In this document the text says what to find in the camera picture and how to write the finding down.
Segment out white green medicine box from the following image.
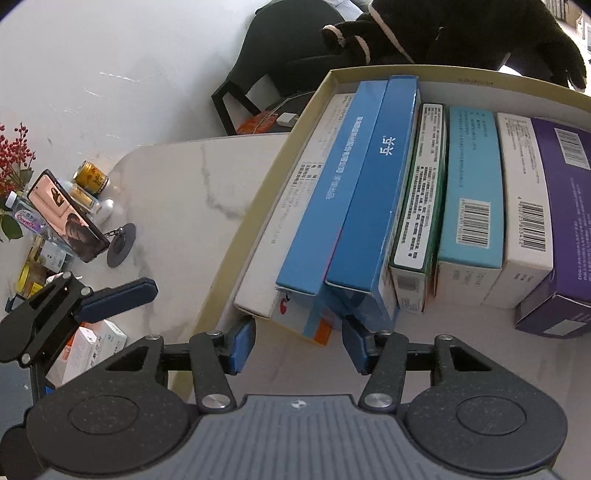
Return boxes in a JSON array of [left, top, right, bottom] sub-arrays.
[[389, 104, 448, 315]]

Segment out black chair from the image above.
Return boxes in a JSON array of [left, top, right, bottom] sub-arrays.
[[211, 78, 287, 137]]

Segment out yellow liquid glass bottle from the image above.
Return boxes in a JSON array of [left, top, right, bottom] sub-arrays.
[[68, 185, 101, 212]]

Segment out white barcode medicine box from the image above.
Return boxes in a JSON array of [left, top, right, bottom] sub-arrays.
[[481, 112, 554, 310]]

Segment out purple box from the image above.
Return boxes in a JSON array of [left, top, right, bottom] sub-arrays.
[[514, 117, 591, 341]]

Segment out yellow lidded jar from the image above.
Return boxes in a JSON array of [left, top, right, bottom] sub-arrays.
[[16, 261, 49, 300]]

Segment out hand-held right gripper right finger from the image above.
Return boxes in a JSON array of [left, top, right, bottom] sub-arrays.
[[342, 318, 492, 411]]

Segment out gold drink can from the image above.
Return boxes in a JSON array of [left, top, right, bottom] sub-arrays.
[[73, 160, 110, 193]]

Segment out light blue medicine box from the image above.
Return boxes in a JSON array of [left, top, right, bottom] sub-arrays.
[[435, 106, 505, 306]]

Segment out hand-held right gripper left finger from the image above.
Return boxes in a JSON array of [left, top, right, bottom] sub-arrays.
[[106, 318, 256, 414]]

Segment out tan cardboard box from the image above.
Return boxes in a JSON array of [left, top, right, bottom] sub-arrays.
[[166, 66, 591, 402]]

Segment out smartphone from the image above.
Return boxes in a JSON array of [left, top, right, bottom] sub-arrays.
[[27, 169, 110, 264]]

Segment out white strawberry medicine box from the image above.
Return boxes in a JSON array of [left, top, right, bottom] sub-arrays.
[[46, 318, 128, 388]]

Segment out large white medicine box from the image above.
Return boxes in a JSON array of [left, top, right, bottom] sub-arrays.
[[233, 92, 358, 348]]

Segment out plastic water bottle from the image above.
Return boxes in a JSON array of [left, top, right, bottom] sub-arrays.
[[4, 191, 48, 237]]

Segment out small white carton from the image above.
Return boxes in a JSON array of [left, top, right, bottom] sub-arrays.
[[39, 237, 75, 273]]

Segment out black phone stand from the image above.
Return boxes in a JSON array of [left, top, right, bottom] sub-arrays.
[[106, 223, 137, 268]]

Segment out red berry bouquet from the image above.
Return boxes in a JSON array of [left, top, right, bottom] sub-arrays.
[[0, 122, 38, 243]]

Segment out black fleece jacket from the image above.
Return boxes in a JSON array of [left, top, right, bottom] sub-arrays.
[[322, 0, 588, 88]]

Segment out orange packet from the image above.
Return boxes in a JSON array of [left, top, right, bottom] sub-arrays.
[[238, 111, 279, 136]]

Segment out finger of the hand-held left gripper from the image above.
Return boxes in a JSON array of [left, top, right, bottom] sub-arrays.
[[0, 272, 158, 367]]

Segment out white marble desktop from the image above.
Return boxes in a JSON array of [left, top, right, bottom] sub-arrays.
[[0, 134, 296, 402]]

